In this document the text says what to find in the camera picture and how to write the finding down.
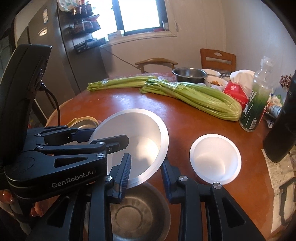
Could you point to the wooden chair with slats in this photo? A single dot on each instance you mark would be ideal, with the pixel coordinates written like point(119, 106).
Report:
point(216, 59)

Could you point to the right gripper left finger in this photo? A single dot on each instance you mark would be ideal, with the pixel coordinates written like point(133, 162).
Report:
point(65, 218)

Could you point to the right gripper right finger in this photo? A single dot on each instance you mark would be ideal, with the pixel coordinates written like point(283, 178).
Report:
point(225, 219)

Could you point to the small white bottle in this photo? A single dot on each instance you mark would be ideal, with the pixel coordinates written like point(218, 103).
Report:
point(274, 105)

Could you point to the magnetic spice rack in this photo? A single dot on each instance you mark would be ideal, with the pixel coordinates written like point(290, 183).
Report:
point(78, 22)

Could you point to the grey refrigerator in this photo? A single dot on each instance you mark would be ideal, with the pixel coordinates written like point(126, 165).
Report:
point(68, 73)

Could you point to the large steel bowl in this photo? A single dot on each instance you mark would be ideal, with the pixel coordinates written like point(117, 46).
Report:
point(142, 215)

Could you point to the small red paper bowl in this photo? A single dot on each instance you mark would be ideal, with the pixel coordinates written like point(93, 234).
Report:
point(215, 159)

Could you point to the red tissue pack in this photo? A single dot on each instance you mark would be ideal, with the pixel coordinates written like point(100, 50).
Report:
point(240, 86)

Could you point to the black thermos flask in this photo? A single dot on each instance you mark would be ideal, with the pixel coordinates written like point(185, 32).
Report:
point(281, 138)

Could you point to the printed paper sheet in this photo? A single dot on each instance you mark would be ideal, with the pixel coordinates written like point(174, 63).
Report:
point(279, 174)

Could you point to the left hand red nails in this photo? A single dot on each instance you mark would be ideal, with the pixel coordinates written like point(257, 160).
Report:
point(39, 208)

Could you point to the green label plastic bottle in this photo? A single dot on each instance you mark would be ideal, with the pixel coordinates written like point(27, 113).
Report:
point(260, 92)

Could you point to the white ceramic food bowl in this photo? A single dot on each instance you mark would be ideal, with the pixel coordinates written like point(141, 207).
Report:
point(215, 82)

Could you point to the long celery bunch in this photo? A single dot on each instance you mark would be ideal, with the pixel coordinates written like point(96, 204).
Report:
point(124, 82)

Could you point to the yellow shell-shaped plate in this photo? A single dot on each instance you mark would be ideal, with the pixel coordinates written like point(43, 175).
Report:
point(83, 122)

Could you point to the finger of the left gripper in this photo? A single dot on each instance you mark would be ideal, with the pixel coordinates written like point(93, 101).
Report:
point(58, 135)
point(105, 145)

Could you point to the large red paper bowl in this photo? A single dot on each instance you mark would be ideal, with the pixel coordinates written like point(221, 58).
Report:
point(148, 142)

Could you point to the curved wooden armchair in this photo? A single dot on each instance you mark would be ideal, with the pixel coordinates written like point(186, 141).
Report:
point(155, 61)

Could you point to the window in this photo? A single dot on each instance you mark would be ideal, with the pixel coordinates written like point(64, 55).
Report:
point(125, 21)

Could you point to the small steel bowl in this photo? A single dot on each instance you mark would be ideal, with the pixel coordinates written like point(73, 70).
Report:
point(191, 75)

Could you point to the thick celery bunch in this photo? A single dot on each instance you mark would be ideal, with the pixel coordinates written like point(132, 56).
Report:
point(203, 98)

